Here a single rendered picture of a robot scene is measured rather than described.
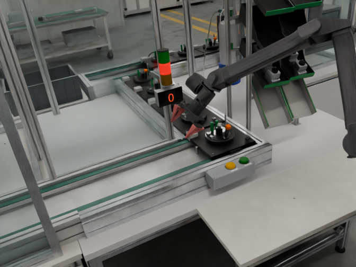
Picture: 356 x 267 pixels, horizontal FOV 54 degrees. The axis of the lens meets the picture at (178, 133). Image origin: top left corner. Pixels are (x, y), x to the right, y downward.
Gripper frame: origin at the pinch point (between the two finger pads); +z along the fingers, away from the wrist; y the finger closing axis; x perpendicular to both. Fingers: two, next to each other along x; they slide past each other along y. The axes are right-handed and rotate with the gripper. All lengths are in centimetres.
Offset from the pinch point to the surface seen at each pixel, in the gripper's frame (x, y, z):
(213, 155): 20.3, 10.7, 4.6
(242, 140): 35.4, 11.1, -6.1
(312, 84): 145, -14, -45
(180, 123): 36.3, -21.0, 11.5
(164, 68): 2.1, -25.3, -12.4
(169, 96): 9.1, -19.2, -2.9
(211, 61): 133, -87, -9
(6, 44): -51, -48, 8
